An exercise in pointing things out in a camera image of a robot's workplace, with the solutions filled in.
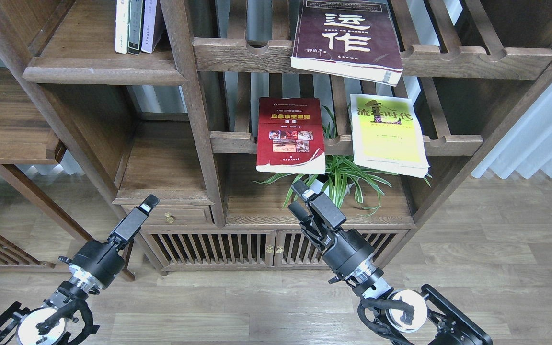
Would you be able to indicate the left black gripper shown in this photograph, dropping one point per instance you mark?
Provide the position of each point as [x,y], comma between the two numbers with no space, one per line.
[96,264]

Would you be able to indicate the white plant pot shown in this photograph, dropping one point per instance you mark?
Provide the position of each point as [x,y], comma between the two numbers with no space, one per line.
[320,184]

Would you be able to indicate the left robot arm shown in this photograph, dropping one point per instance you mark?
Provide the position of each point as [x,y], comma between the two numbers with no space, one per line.
[65,317]

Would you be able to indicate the brass cabinet door knobs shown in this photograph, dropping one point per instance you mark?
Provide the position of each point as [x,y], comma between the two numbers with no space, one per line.
[272,249]

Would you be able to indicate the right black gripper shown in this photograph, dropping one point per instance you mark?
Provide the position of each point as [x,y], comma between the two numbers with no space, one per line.
[346,253]

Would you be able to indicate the dark wooden bookshelf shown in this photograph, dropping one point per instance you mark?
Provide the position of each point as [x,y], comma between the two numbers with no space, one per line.
[177,123]

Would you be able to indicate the yellow green book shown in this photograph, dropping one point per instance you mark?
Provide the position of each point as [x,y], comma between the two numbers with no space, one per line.
[386,135]

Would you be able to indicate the brass drawer knob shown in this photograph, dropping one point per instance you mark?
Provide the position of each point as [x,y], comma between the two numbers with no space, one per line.
[169,218]

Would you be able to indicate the white standing book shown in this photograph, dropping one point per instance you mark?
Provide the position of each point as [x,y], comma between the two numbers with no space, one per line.
[122,25]

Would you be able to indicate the lavender standing book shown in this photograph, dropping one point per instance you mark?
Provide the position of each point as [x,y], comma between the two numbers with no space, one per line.
[153,25]

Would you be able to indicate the red book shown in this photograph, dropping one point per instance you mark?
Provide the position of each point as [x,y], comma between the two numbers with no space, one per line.
[290,136]

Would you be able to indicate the white curtain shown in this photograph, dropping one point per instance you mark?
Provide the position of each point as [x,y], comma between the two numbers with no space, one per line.
[527,148]

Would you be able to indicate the dark maroon book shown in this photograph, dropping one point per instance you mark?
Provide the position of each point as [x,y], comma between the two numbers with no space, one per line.
[348,38]

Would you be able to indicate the spider plant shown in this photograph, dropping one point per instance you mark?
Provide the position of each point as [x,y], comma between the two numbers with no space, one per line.
[345,177]

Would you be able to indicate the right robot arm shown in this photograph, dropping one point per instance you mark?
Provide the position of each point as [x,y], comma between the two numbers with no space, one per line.
[387,312]

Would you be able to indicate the dark green standing book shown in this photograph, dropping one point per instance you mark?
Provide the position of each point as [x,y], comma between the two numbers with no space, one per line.
[135,26]

